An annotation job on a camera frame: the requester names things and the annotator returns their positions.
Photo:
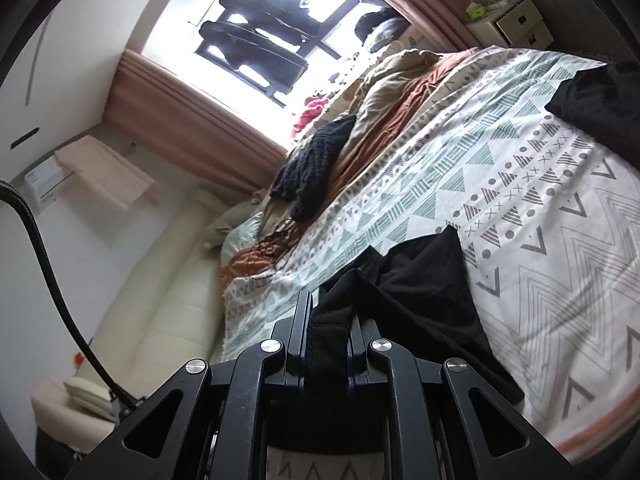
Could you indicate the black-framed window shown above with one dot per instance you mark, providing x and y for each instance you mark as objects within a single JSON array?
[{"x": 170, "y": 35}]

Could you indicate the black knitted sweater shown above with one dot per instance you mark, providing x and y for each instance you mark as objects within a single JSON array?
[{"x": 310, "y": 165}]

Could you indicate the dark hanging jacket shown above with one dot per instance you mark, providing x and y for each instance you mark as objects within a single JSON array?
[
  {"x": 250, "y": 55},
  {"x": 275, "y": 12}
]

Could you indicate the patterned bed with quilt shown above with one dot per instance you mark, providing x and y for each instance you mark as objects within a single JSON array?
[{"x": 500, "y": 185}]

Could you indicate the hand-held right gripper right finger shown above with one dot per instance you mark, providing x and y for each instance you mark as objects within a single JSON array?
[{"x": 357, "y": 355}]

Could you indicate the pink clothes pile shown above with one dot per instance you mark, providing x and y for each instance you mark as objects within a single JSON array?
[{"x": 307, "y": 112}]

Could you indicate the black button shirt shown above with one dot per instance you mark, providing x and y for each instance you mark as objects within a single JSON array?
[{"x": 415, "y": 290}]

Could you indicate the grey plush toy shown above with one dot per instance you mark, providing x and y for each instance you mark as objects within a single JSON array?
[{"x": 225, "y": 220}]

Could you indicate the green tissue box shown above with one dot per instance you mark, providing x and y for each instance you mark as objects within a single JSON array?
[{"x": 476, "y": 10}]

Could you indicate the beige duvet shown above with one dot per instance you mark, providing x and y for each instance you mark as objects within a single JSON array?
[{"x": 380, "y": 90}]

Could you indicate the grey pillow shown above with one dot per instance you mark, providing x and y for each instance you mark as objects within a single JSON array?
[{"x": 392, "y": 32}]

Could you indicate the pink curtain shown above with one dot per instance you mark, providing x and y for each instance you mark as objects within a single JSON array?
[
  {"x": 200, "y": 120},
  {"x": 425, "y": 15}
]

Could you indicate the black ceiling vent slot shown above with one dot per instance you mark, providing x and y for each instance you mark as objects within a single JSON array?
[{"x": 25, "y": 139}]

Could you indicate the orange-brown blanket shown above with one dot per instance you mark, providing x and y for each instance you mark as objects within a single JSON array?
[{"x": 395, "y": 120}]

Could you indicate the light green pillow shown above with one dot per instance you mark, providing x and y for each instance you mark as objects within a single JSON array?
[{"x": 245, "y": 237}]

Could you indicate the black clothes pile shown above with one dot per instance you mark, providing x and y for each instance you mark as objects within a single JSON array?
[{"x": 367, "y": 25}]

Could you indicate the white air conditioner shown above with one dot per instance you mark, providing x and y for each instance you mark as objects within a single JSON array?
[{"x": 47, "y": 185}]

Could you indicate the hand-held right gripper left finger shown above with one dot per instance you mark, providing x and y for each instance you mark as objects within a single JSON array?
[{"x": 295, "y": 340}]

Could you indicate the cream padded headboard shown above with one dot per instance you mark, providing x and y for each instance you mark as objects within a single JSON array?
[{"x": 170, "y": 300}]

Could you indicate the white nightstand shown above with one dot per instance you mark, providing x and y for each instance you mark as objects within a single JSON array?
[{"x": 520, "y": 25}]

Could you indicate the beige air conditioner cover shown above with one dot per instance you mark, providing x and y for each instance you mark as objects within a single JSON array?
[{"x": 105, "y": 170}]

